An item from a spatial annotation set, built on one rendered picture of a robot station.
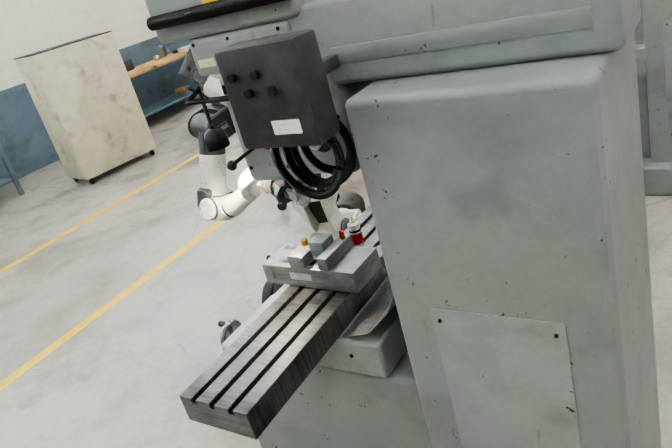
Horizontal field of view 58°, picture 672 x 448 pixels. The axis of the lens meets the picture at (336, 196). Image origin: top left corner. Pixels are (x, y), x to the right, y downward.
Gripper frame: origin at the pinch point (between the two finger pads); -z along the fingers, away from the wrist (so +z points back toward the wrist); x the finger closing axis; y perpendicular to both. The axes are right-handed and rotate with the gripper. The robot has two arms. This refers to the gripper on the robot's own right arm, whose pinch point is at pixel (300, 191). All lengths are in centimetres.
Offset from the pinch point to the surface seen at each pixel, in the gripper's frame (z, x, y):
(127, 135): 620, 78, 95
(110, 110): 618, 70, 59
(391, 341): -27.8, 1.0, 41.3
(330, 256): -6.9, 0.1, 19.8
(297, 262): 2.0, -6.8, 21.3
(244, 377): -21, -40, 30
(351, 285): -14.4, 0.4, 27.4
